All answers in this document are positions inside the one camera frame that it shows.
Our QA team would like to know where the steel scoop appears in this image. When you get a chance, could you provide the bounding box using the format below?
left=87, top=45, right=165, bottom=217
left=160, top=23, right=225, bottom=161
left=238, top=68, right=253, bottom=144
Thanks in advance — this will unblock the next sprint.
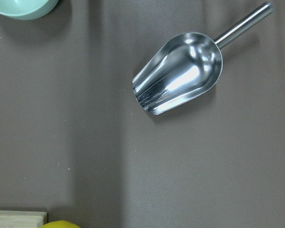
left=132, top=2, right=273, bottom=115

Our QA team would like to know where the yellow lemon lower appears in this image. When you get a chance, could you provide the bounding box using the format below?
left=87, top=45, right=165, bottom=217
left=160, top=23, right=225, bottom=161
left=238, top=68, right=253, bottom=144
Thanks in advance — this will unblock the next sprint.
left=40, top=220, right=81, bottom=228

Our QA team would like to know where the mint green bowl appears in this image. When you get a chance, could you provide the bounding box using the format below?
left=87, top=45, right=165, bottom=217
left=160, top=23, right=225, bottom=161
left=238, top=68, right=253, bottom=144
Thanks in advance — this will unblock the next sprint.
left=0, top=0, right=58, bottom=20

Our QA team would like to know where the wooden cutting board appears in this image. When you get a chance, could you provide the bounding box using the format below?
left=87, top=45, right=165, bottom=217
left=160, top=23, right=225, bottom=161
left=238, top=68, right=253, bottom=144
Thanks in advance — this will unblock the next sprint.
left=0, top=210, right=48, bottom=228

